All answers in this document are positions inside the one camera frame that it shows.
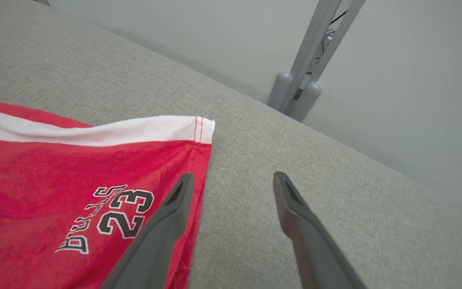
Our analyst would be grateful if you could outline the red Bulls shorts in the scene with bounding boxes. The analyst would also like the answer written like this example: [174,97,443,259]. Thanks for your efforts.
[0,98,216,289]

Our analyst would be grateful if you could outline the grey metal partition post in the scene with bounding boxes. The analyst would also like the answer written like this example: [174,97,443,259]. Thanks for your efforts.
[280,0,367,115]

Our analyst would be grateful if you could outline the thin black post cable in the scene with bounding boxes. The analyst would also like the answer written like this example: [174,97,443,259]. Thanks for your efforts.
[306,11,349,75]

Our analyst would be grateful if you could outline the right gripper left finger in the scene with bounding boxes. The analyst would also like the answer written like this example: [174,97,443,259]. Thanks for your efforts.
[101,173,195,289]

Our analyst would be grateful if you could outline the grey cylindrical post foot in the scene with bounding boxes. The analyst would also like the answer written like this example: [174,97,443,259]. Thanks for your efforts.
[289,82,322,122]
[267,71,293,111]

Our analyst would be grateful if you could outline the grey fabric sofa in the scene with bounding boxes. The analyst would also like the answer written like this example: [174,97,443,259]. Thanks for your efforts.
[0,0,462,289]

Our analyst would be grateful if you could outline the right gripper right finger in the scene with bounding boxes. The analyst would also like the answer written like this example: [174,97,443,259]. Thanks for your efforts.
[273,171,366,289]

